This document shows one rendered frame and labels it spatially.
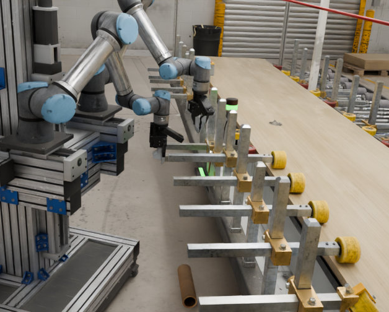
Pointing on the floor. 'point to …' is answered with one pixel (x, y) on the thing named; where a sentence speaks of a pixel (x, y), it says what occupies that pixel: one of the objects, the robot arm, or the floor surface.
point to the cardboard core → (186, 286)
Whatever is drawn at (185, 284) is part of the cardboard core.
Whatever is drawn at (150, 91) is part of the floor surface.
